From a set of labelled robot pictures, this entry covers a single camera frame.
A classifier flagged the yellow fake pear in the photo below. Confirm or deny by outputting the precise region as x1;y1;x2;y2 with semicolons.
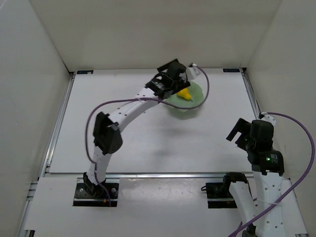
176;88;192;101

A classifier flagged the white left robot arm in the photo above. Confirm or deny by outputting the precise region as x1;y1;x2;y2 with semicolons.
83;60;193;198

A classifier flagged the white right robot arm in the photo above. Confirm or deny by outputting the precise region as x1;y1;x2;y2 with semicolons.
223;118;286;237

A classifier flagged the green scalloped fruit bowl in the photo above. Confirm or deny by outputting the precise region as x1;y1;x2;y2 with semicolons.
165;81;204;108

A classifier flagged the blue right corner label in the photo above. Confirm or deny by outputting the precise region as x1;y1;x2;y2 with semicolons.
223;68;240;73

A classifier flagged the blue corner label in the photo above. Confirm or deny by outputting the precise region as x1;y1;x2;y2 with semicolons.
223;68;240;73
77;70;94;75

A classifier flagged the blue left corner label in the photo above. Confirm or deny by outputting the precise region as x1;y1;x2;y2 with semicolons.
77;70;94;75

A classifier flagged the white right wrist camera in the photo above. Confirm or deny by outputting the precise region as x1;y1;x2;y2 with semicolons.
258;112;276;126

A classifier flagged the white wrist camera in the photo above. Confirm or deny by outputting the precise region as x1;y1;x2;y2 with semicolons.
258;112;276;126
186;63;200;81

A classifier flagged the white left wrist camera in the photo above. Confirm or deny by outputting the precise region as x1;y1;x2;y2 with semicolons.
186;63;200;81

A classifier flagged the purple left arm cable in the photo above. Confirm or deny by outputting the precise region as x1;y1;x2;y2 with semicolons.
85;66;210;206

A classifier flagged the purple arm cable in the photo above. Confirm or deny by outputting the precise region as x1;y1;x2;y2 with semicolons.
227;111;316;237
85;66;210;206

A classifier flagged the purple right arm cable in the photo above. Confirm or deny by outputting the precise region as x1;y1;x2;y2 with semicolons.
227;111;316;237

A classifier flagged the aluminium right rail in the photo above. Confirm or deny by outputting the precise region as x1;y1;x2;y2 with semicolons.
240;68;261;119

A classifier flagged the aluminium rail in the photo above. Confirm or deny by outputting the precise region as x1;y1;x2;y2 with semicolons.
38;72;76;180
240;68;261;119
43;171;253;179

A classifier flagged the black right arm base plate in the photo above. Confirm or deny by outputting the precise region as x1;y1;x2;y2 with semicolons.
203;183;237;209

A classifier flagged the aluminium left rail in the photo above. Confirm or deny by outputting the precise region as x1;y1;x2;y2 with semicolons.
38;72;76;180

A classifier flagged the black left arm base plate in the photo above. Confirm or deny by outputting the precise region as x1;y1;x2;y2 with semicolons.
73;178;119;207

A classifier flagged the aluminium front rail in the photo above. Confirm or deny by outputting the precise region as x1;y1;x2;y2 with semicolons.
43;171;253;179

